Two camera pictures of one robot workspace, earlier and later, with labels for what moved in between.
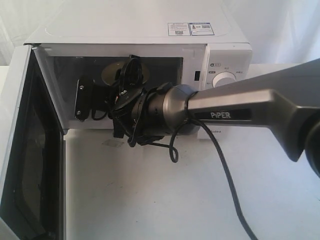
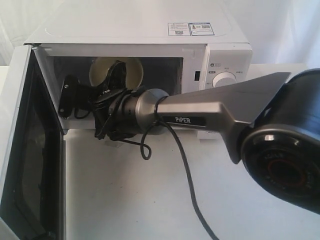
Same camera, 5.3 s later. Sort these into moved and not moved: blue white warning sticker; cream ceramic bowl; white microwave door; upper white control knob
Moved: cream ceramic bowl
Not moved: blue white warning sticker; upper white control knob; white microwave door
